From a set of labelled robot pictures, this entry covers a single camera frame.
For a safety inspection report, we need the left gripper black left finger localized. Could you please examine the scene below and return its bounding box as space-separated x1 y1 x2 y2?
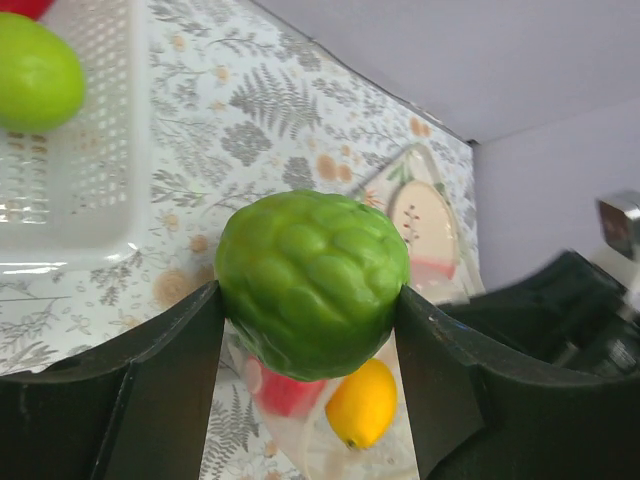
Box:
1 283 224 479

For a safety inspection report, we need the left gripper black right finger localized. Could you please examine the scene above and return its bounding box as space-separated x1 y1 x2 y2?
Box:
395 288 639 479

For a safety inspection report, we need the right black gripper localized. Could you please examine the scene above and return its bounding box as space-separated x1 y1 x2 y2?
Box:
439 251 639 378

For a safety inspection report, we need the yellow lemon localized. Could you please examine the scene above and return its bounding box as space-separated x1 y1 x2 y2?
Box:
325 358 398 450

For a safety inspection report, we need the clear zip top bag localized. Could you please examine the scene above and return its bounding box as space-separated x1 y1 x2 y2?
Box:
225 324 418 479

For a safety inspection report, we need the red apple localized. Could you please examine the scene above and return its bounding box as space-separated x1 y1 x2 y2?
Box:
243 356 327 417

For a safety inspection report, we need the green custard apple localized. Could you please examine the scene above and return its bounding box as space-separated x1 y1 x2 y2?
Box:
214 190 410 382

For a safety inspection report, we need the beige pink round plate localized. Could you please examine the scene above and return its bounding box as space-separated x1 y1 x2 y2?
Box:
388 180 459 286

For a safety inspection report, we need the floral rectangular tray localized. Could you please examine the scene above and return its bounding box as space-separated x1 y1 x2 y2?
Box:
354 144 484 304

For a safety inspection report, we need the white plastic basket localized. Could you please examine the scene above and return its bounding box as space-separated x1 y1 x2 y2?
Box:
1 1 151 282

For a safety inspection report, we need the floral table mat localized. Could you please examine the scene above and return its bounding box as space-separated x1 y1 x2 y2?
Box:
0 0 476 480

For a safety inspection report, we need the red chili pepper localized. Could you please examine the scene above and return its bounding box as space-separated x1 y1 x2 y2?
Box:
0 0 54 20

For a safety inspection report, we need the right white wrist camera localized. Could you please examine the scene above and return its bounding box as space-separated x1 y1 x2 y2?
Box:
596 189 639 323

